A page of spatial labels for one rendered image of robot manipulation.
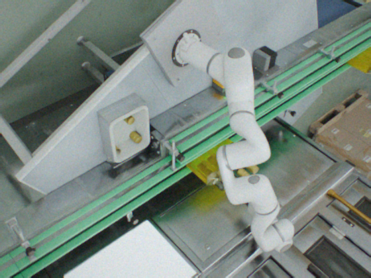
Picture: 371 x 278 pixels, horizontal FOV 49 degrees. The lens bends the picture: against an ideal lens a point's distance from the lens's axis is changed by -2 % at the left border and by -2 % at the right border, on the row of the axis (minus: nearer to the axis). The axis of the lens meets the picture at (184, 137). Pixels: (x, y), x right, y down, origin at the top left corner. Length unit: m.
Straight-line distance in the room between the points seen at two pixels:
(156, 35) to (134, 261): 0.86
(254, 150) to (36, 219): 0.84
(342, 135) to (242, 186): 4.41
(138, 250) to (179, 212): 0.25
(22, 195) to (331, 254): 1.37
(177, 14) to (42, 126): 1.06
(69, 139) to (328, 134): 4.43
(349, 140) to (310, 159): 3.52
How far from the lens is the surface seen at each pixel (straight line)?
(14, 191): 2.02
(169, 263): 1.67
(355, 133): 5.78
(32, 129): 2.28
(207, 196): 1.85
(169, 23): 1.53
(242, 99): 1.36
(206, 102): 1.85
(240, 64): 1.38
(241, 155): 1.32
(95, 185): 1.68
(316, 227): 1.91
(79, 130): 1.57
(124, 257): 1.69
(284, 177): 2.03
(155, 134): 1.70
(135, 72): 1.57
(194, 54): 1.56
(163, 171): 1.71
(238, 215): 1.81
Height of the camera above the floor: 1.81
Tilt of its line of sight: 31 degrees down
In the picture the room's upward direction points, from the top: 130 degrees clockwise
